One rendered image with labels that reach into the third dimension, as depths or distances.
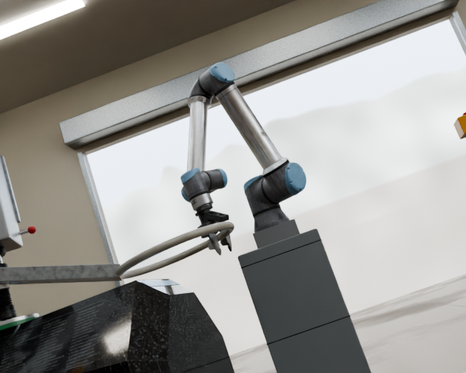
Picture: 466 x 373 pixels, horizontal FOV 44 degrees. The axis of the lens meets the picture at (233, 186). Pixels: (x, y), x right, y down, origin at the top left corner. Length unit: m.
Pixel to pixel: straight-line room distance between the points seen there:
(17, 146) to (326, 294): 5.77
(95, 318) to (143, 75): 5.81
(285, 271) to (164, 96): 4.57
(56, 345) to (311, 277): 1.26
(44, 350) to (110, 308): 0.24
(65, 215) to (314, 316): 5.09
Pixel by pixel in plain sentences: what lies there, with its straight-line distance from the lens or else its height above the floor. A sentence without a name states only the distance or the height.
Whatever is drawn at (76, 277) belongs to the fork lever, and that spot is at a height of 0.90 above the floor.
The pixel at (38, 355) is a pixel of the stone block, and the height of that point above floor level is 0.67.
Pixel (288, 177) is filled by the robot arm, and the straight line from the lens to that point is 2.73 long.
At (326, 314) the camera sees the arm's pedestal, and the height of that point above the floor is 0.47.
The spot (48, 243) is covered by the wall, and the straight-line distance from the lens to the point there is 7.43.
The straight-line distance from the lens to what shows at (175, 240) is 1.98.
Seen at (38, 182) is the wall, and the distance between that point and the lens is 7.61.
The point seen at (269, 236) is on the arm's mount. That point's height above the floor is 0.89.
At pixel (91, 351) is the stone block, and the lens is 1.80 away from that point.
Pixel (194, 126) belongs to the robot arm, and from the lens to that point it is 2.74.
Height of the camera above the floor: 0.59
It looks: 12 degrees up
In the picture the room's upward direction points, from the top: 19 degrees counter-clockwise
